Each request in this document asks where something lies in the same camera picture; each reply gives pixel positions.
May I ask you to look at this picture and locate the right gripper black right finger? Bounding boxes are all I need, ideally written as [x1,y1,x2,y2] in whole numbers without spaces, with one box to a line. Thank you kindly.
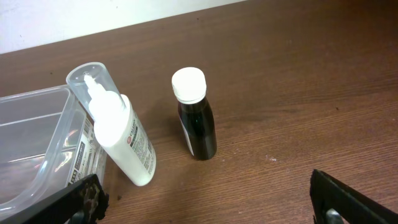
[310,169,397,224]

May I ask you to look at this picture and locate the dark bottle white cap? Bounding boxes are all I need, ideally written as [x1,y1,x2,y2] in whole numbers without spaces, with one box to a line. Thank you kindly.
[172,67,217,161]

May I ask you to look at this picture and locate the white squeeze bottle clear cap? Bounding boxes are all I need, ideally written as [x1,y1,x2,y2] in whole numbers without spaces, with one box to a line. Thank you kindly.
[66,62,156,186]

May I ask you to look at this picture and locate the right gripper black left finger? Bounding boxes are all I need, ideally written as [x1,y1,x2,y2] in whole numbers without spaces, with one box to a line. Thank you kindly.
[1,174,109,224]

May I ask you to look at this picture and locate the clear plastic container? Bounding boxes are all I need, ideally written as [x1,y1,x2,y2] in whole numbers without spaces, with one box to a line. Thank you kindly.
[1,85,107,220]

